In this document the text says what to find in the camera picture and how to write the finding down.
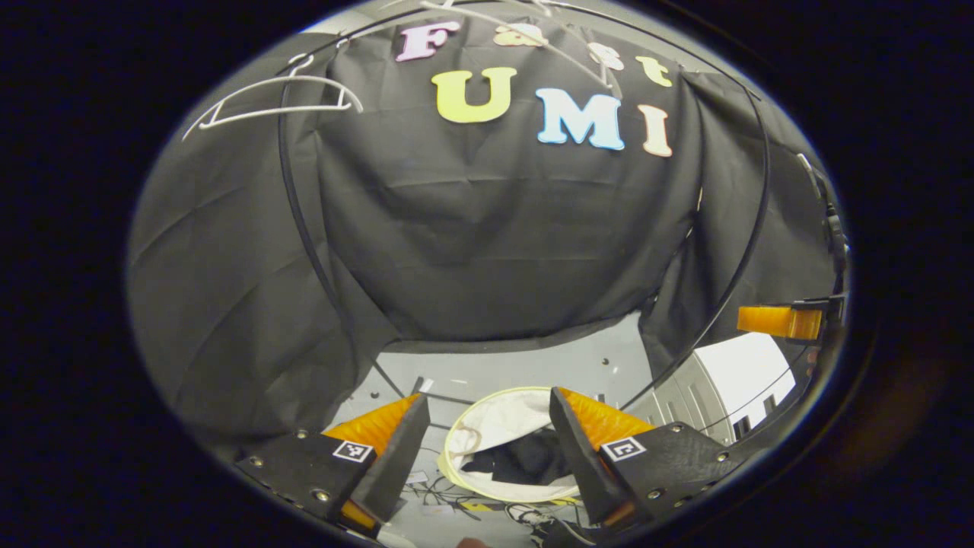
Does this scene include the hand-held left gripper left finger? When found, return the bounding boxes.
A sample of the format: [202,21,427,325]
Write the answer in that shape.
[234,392,431,540]

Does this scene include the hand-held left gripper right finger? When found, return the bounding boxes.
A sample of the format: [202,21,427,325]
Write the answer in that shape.
[549,386,750,527]

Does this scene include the black knit jacket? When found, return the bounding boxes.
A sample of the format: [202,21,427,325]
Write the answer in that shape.
[459,429,581,486]

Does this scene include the white laundry hamper yellow rim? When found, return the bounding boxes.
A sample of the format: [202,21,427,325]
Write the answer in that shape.
[440,386,602,505]

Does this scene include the small white plastic hanger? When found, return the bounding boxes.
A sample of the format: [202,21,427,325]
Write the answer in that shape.
[181,53,364,142]

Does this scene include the large white plastic hanger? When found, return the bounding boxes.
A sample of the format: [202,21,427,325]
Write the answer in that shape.
[422,0,626,98]

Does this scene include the grey white cabinet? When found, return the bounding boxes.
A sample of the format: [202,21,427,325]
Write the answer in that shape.
[628,333,798,451]

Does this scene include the yellow black floor tape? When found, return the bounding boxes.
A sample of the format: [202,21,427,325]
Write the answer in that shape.
[455,496,583,512]

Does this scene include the black backdrop cloth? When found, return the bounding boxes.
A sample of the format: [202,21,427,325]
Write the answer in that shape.
[128,15,842,457]

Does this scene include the black floor cables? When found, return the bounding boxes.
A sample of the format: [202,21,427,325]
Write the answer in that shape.
[411,472,602,548]

